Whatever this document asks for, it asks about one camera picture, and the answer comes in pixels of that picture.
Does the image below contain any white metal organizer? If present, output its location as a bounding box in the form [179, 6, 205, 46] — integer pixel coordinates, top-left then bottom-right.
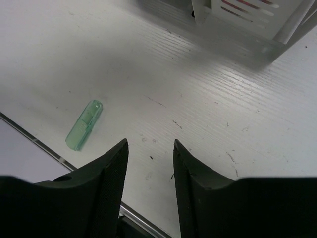
[138, 0, 317, 70]

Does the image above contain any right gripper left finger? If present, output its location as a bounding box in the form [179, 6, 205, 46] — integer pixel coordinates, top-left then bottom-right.
[0, 139, 129, 238]

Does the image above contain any green translucent eraser pen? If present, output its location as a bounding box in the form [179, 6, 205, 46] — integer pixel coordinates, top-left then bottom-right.
[65, 100, 103, 151]

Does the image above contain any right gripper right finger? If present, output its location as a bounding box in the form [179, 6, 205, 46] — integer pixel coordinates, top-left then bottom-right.
[173, 140, 317, 238]

